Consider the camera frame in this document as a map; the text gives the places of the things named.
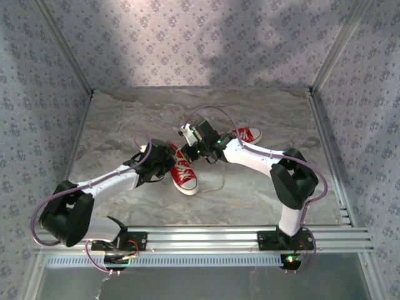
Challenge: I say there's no white shoelace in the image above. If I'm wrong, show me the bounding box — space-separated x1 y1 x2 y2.
173 149 195 186
199 174 226 193

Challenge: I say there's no red canvas sneaker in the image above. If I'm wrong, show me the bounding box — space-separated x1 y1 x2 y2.
168 142 199 196
220 127 263 145

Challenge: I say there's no black controller board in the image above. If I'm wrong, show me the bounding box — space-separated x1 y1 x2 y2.
280 253 303 271
103 253 131 271

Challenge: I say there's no grey metal panel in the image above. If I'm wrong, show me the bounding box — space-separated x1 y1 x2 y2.
40 265 373 300

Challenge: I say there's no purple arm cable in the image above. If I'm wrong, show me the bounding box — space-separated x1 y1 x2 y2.
184 105 328 229
32 131 154 248

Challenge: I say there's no aluminium side rail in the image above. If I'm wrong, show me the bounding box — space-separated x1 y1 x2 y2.
62 90 94 184
307 87 357 228

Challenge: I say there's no aluminium mounting rail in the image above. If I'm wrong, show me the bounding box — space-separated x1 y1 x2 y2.
31 224 375 254

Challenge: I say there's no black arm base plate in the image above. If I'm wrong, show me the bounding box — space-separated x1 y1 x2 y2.
257 230 315 251
91 231 148 253

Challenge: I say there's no slotted grey cable duct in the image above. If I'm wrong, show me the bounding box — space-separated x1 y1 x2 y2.
46 254 284 268

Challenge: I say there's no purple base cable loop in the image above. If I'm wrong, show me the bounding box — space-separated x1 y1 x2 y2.
284 226 318 274
84 239 123 276

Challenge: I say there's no aluminium frame post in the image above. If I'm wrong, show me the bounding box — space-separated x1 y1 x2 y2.
309 0 374 94

